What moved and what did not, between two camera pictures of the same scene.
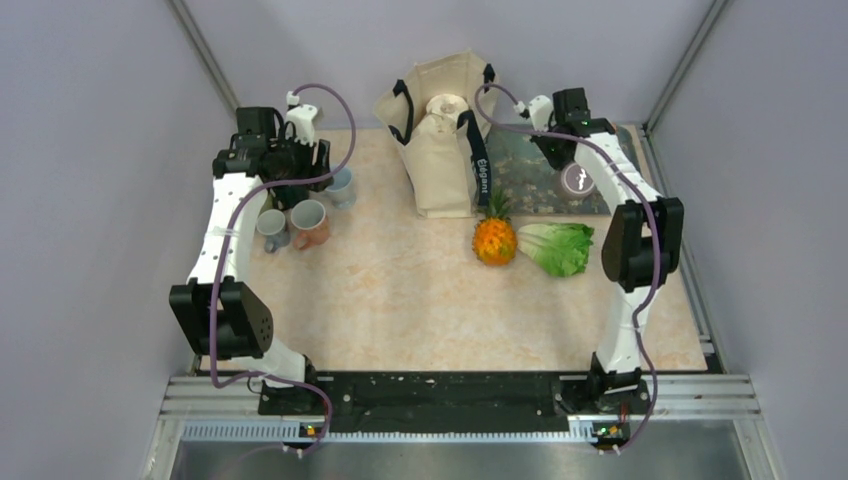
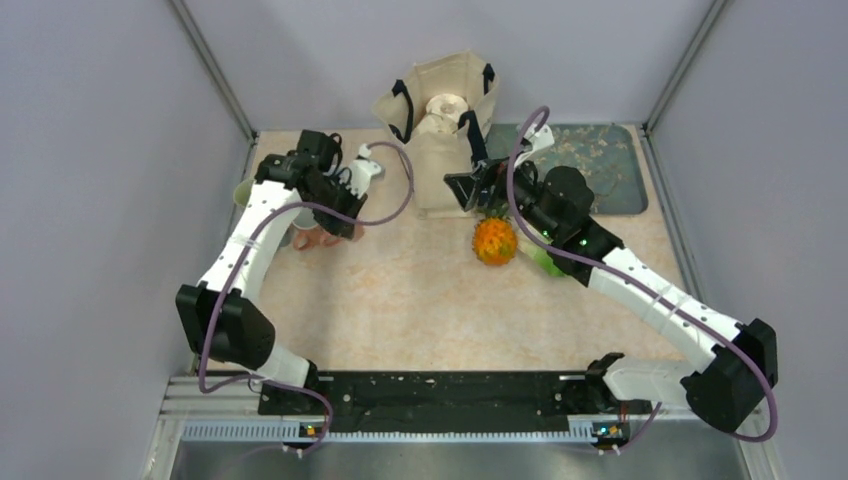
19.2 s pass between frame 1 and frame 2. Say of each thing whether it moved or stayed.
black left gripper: moved
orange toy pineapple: stayed
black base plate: stayed
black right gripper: moved
